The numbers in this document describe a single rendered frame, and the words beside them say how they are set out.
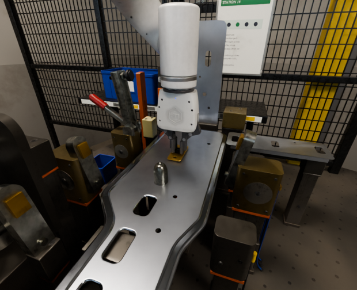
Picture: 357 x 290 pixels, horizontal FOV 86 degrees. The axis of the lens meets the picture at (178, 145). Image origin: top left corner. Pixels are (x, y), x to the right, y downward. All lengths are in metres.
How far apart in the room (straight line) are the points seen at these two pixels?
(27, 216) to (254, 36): 0.95
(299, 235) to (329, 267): 0.11
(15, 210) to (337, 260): 0.81
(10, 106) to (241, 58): 2.17
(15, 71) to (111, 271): 2.31
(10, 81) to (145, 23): 2.08
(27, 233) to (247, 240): 0.34
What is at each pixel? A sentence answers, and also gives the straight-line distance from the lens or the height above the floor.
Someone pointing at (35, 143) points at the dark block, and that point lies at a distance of 0.42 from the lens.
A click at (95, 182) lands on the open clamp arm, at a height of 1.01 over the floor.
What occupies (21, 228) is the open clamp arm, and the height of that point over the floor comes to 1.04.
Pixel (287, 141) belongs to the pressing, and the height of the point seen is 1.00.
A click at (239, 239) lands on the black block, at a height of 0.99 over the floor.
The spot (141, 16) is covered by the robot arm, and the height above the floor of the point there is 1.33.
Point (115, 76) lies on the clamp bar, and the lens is 0.53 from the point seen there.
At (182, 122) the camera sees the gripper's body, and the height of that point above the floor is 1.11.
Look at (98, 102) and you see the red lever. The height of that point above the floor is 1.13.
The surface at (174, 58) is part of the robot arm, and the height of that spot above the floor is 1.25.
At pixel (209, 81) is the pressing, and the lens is 0.73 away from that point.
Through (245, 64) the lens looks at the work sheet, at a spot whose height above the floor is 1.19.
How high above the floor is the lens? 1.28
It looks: 28 degrees down
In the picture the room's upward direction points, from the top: straight up
